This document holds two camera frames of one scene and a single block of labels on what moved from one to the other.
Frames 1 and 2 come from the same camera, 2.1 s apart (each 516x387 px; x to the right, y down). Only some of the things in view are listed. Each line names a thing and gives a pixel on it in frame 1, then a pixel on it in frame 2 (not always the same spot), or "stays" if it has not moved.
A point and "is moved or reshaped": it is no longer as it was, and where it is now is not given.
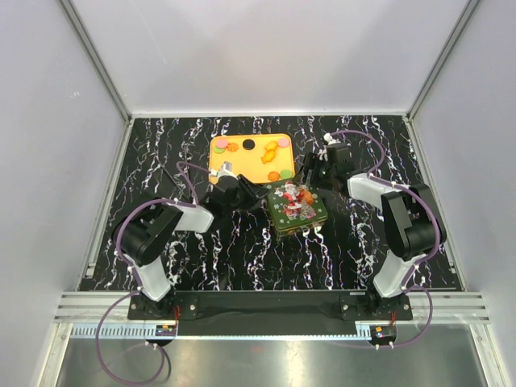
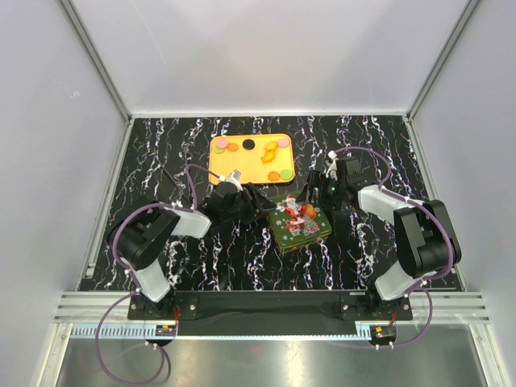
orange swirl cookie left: [232, 147] stays
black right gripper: [308, 165] to [315, 181]
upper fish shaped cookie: [272, 145] stays
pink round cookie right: [283, 142] stays
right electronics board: [383, 333] stays
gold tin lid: [294, 205] is moved or reshaped
